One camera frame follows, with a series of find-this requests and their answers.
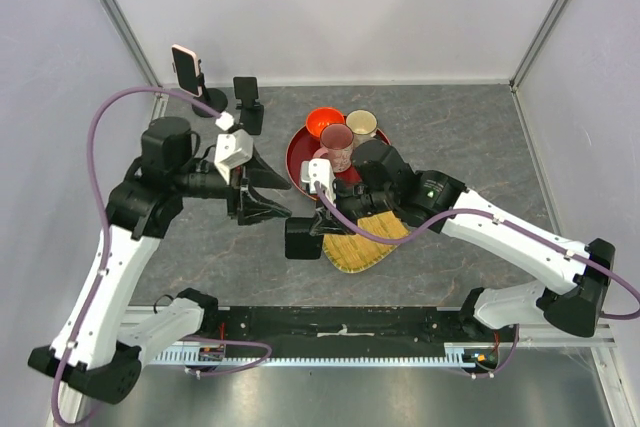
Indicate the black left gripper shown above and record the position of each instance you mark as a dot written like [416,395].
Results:
[244,199]

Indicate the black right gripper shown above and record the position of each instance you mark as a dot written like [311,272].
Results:
[327,222]

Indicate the black folding phone stand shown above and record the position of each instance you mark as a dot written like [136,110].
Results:
[251,109]

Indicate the pink-cased smartphone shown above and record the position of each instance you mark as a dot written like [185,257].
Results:
[186,65]

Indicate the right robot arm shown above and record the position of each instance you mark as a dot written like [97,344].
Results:
[570,278]

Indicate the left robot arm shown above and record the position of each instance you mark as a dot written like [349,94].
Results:
[93,354]

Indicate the woven bamboo mat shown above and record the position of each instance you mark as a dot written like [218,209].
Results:
[354,253]

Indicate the round red tray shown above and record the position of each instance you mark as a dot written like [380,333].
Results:
[301,148]

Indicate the pink floral mug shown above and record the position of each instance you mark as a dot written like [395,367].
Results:
[336,146]

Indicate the orange bowl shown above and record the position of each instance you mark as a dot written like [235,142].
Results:
[320,118]

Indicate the cream cup with dark rim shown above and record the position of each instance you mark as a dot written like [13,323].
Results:
[363,125]

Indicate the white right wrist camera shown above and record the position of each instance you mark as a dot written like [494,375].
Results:
[317,176]

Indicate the grey slotted cable duct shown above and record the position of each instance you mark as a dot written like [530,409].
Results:
[195,356]

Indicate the aluminium frame rail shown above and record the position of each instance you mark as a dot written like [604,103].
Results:
[546,336]

